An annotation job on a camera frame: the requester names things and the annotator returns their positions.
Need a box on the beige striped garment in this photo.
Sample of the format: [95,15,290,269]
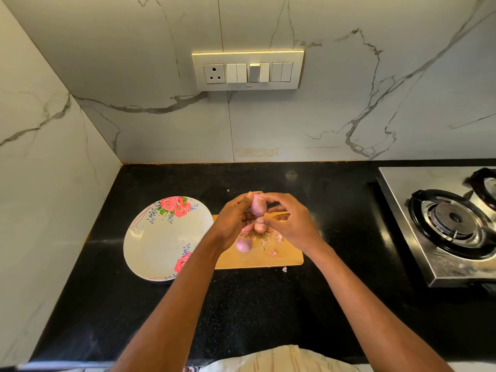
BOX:
[200,345,361,372]

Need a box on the person's left forearm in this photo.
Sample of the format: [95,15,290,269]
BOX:
[111,244,230,372]

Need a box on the wooden cutting board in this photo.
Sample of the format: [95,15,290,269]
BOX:
[213,214,305,270]

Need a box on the white wall switch panel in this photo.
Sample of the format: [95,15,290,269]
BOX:
[191,49,305,93]

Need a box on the white floral plate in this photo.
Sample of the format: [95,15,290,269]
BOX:
[123,196,215,282]

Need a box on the pile of onion peels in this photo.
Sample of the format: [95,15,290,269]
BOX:
[266,231,289,271]

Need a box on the person's right forearm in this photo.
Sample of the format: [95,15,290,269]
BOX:
[307,244,454,372]

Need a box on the black stove burner grate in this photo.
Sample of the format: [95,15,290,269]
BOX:
[468,167,496,210]
[409,189,496,260]

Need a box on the stainless steel gas stove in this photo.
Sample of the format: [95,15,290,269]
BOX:
[378,166,496,287]

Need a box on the person's left hand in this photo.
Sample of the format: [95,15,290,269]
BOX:
[206,192,265,259]

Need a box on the black stone countertop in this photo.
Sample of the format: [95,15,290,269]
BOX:
[29,160,496,365]

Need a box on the person's right hand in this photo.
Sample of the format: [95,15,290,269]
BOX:
[257,192,328,260]

